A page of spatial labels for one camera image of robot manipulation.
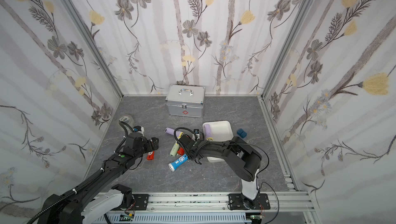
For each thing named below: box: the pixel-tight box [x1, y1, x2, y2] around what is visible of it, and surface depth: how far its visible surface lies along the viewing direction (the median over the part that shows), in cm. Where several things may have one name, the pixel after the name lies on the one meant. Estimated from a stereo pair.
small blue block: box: [236, 128, 247, 139], surface depth 100 cm
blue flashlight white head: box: [168, 153, 189, 172], surface depth 86 cm
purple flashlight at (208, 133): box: [204, 123, 214, 142], surface depth 100 cm
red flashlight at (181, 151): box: [176, 147, 185, 156], surface depth 90 cm
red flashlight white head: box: [146, 150, 156, 161], surface depth 90 cm
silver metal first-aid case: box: [165, 84, 206, 119], surface depth 103 cm
